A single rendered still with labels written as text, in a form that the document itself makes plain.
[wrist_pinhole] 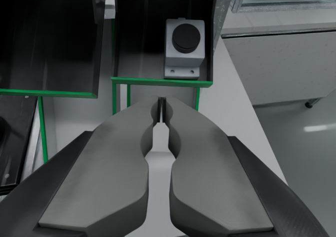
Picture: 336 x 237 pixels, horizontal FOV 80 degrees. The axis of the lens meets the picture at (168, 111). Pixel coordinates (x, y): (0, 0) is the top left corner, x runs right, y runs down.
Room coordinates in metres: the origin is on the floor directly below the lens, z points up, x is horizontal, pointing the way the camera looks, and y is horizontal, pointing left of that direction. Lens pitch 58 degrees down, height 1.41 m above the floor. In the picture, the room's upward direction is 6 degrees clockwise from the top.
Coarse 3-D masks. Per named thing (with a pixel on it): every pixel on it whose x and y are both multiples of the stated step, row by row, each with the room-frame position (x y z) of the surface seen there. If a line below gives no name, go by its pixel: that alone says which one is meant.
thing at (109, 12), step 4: (108, 4) 0.28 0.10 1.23; (112, 4) 0.28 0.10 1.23; (108, 8) 0.27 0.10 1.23; (112, 8) 0.27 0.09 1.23; (104, 12) 0.27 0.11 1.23; (108, 12) 0.27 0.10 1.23; (112, 12) 0.27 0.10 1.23; (104, 16) 0.27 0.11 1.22; (108, 16) 0.27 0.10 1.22; (112, 16) 0.27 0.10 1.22
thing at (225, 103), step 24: (216, 48) 0.66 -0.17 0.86; (216, 72) 0.53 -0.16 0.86; (120, 96) 0.38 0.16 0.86; (216, 96) 0.42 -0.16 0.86; (240, 96) 0.43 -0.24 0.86; (216, 120) 0.32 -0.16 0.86; (240, 120) 0.33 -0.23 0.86; (264, 144) 0.26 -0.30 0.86; (168, 168) 0.16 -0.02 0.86; (168, 192) 0.10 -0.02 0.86; (168, 216) 0.04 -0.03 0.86
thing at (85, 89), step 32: (0, 0) 0.24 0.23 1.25; (32, 0) 0.25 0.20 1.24; (64, 0) 0.26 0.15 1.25; (96, 0) 0.23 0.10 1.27; (0, 32) 0.20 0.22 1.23; (32, 32) 0.21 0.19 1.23; (64, 32) 0.22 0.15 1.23; (96, 32) 0.21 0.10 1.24; (0, 64) 0.17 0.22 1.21; (32, 64) 0.17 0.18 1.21; (64, 64) 0.18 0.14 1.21; (96, 64) 0.18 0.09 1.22; (64, 96) 0.14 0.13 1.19; (96, 96) 0.14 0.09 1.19
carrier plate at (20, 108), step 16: (0, 96) 0.27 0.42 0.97; (16, 96) 0.27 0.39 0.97; (32, 96) 0.28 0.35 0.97; (0, 112) 0.22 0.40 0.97; (16, 112) 0.22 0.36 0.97; (32, 112) 0.23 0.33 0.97; (16, 128) 0.18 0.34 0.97; (0, 144) 0.14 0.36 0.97; (16, 144) 0.15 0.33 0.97; (0, 160) 0.11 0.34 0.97; (16, 160) 0.11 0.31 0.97; (0, 176) 0.08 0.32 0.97; (16, 176) 0.08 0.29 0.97
